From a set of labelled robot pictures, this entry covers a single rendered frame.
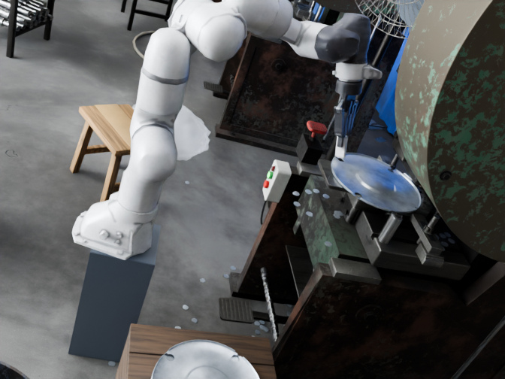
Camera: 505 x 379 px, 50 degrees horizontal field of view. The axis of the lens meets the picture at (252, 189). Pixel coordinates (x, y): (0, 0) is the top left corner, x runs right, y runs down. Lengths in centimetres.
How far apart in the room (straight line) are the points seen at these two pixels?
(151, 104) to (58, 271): 98
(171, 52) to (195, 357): 78
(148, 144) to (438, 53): 68
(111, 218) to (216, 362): 47
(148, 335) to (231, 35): 80
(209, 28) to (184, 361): 83
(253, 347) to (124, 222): 50
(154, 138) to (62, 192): 118
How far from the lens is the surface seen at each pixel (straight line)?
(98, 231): 153
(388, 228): 152
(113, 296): 165
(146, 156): 129
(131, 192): 144
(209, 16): 123
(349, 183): 157
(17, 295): 201
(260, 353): 157
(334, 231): 159
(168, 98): 129
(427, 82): 102
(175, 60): 125
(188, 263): 225
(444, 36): 100
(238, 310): 192
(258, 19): 130
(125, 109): 248
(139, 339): 149
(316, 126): 187
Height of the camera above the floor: 150
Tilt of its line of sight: 32 degrees down
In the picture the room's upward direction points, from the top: 22 degrees clockwise
